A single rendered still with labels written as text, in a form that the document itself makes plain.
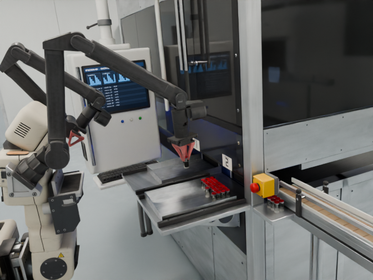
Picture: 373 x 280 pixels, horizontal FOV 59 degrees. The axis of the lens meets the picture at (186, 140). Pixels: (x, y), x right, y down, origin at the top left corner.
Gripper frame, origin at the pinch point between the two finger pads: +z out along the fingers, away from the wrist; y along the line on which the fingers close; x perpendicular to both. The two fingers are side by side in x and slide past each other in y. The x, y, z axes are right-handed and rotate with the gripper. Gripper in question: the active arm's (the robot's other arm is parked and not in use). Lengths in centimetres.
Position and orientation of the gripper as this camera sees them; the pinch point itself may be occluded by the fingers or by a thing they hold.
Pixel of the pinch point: (185, 158)
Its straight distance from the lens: 128.9
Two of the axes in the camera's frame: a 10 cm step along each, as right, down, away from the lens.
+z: 1.3, 9.5, 3.0
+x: -6.0, -1.7, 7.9
